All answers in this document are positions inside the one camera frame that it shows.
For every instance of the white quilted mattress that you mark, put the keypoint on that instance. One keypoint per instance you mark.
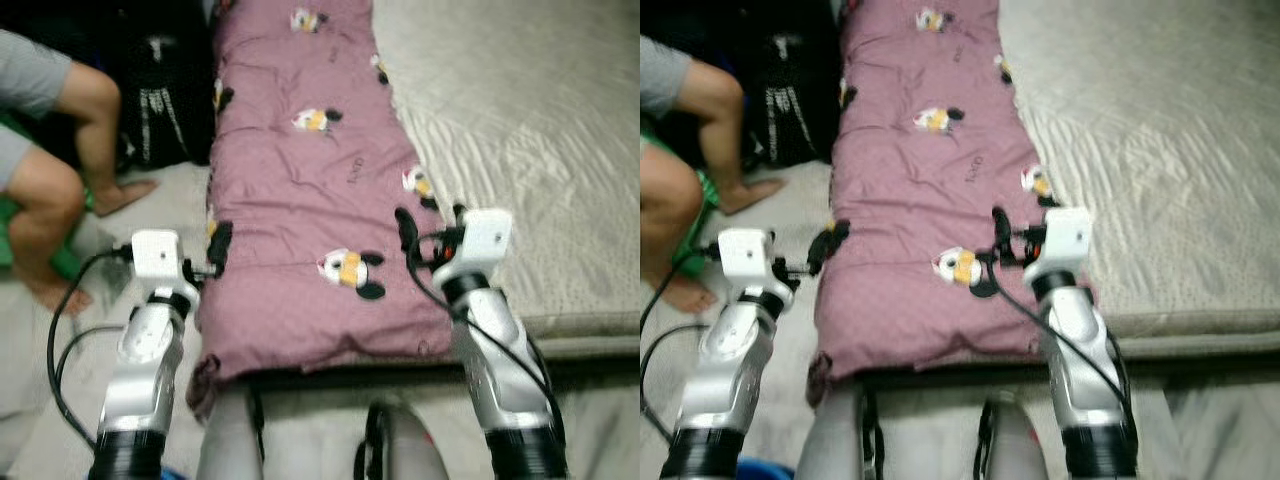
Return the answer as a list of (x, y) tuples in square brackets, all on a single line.
[(530, 120), (1150, 120)]

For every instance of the black bag with white stripes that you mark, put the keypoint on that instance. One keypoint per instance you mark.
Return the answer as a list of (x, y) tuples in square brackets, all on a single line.
[(165, 110), (790, 110)]

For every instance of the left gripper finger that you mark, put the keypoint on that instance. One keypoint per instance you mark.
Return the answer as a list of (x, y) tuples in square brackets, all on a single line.
[(220, 242), (828, 240)]

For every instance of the grey robot leg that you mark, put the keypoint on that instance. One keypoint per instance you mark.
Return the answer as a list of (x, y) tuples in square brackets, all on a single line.
[(230, 435), (400, 445), (1015, 445), (835, 435)]

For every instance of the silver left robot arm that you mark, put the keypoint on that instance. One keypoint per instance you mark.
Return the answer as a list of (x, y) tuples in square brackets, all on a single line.
[(730, 370), (145, 370)]

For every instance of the pink cartoon print quilt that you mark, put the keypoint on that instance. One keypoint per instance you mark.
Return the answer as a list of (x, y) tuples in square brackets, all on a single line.
[(290, 180), (910, 180)]

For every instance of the grey left robot leg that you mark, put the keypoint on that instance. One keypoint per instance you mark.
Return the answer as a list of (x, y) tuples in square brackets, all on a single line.
[(835, 435), (230, 435)]

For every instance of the person in grey shorts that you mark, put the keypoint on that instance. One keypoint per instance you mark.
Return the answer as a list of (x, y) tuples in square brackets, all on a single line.
[(90, 100), (720, 100)]

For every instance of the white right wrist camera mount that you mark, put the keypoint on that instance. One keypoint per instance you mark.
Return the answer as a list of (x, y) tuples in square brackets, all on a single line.
[(1065, 233), (485, 235)]

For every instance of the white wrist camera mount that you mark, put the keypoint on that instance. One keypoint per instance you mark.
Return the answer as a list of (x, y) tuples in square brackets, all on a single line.
[(155, 255), (485, 235), (1065, 233), (743, 253)]

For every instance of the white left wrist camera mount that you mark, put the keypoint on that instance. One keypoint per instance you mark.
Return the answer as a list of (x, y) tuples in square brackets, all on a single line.
[(743, 253), (155, 255)]

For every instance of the grey right robot leg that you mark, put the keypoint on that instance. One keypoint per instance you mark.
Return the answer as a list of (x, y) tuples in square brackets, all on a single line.
[(1015, 445), (400, 445)]

